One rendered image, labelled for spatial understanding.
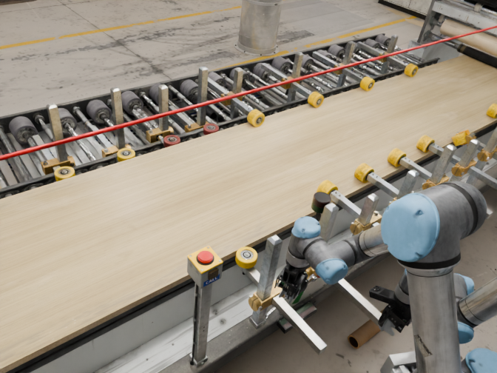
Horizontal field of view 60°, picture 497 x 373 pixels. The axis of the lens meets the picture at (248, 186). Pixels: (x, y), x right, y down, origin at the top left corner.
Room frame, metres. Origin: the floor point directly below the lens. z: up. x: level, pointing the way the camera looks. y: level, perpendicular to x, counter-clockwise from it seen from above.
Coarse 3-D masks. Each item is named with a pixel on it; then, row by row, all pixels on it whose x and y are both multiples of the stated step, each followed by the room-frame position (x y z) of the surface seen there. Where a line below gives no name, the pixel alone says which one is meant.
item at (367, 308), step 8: (344, 280) 1.05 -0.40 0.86; (344, 288) 1.02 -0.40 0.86; (352, 288) 1.02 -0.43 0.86; (352, 296) 0.99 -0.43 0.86; (360, 296) 0.99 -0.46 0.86; (360, 304) 0.96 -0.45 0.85; (368, 304) 0.96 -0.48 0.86; (368, 312) 0.93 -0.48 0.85; (376, 312) 0.93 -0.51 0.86; (376, 320) 0.90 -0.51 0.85
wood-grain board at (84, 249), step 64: (448, 64) 3.26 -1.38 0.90; (256, 128) 1.96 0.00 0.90; (320, 128) 2.05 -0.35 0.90; (384, 128) 2.15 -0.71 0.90; (448, 128) 2.26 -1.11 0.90; (64, 192) 1.26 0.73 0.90; (128, 192) 1.32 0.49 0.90; (192, 192) 1.38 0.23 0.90; (256, 192) 1.43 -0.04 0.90; (0, 256) 0.91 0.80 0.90; (64, 256) 0.95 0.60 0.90; (128, 256) 0.99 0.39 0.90; (0, 320) 0.68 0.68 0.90; (64, 320) 0.71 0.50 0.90
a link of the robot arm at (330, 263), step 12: (324, 240) 0.85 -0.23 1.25; (312, 252) 0.81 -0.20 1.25; (324, 252) 0.80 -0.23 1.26; (336, 252) 0.80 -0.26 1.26; (348, 252) 0.82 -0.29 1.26; (312, 264) 0.79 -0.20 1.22; (324, 264) 0.77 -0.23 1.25; (336, 264) 0.76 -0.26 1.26; (348, 264) 0.80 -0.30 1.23; (324, 276) 0.75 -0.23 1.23; (336, 276) 0.75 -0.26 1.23
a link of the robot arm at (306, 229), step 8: (304, 216) 0.91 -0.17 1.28; (296, 224) 0.87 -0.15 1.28; (304, 224) 0.87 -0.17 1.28; (312, 224) 0.88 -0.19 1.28; (296, 232) 0.86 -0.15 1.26; (304, 232) 0.85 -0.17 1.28; (312, 232) 0.85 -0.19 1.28; (296, 240) 0.85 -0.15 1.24; (304, 240) 0.84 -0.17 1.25; (312, 240) 0.84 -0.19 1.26; (288, 248) 0.88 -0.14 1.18; (296, 248) 0.85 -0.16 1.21; (304, 248) 0.82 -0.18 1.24; (296, 256) 0.85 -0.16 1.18
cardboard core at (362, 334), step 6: (366, 324) 1.43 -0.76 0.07; (372, 324) 1.43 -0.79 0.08; (360, 330) 1.38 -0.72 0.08; (366, 330) 1.39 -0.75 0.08; (372, 330) 1.40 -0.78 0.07; (378, 330) 1.41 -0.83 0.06; (348, 336) 1.36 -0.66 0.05; (354, 336) 1.34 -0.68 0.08; (360, 336) 1.35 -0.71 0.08; (366, 336) 1.36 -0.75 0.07; (372, 336) 1.38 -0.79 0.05; (354, 342) 1.35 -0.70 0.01; (360, 342) 1.32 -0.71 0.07; (354, 348) 1.32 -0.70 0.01
